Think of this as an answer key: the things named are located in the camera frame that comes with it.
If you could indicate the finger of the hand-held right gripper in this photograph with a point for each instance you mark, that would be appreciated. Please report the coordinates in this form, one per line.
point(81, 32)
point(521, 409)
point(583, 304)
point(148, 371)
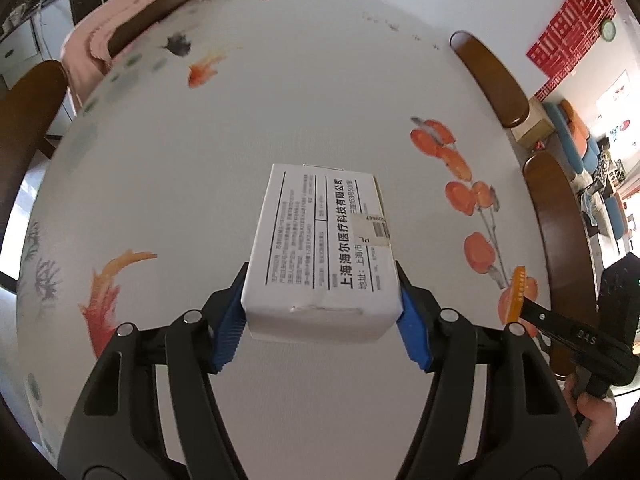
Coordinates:
point(560, 327)

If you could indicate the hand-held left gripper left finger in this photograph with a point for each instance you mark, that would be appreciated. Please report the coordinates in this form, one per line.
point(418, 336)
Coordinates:
point(227, 330)

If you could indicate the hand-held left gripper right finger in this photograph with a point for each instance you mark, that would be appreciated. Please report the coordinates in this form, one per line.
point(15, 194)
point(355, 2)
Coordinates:
point(415, 325)

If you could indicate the orange bottle cap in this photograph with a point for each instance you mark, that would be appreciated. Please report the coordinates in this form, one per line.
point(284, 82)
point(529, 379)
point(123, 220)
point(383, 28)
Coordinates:
point(512, 295)

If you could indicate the white cardboard box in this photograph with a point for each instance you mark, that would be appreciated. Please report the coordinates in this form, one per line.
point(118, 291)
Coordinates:
point(320, 250)

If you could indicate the person's right hand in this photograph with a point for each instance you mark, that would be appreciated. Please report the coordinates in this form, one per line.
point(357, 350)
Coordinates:
point(597, 420)

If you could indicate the brown wooden chair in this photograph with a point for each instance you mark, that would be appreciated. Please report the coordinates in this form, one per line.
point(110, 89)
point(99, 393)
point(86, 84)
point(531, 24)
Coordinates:
point(25, 120)
point(150, 15)
point(492, 80)
point(565, 240)

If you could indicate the blue and orange sofa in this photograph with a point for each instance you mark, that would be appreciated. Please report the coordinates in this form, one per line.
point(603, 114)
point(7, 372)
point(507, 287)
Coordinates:
point(572, 135)

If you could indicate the small cardboard box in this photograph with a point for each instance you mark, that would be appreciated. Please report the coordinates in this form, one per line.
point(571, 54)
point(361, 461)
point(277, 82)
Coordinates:
point(535, 125)

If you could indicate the fish print tablecloth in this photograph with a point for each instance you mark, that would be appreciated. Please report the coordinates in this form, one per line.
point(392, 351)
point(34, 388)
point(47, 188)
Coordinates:
point(300, 110)

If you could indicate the pink cloth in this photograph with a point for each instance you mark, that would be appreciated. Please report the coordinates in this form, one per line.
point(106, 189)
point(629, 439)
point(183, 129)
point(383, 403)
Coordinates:
point(95, 35)

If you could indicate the white cabinet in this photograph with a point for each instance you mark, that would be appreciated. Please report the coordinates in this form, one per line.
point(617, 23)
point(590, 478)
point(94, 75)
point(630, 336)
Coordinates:
point(25, 45)

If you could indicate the green wall clock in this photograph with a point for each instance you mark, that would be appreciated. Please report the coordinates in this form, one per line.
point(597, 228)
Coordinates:
point(607, 30)

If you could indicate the red wall decoration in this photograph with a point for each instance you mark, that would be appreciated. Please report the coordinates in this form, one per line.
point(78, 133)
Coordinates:
point(570, 30)

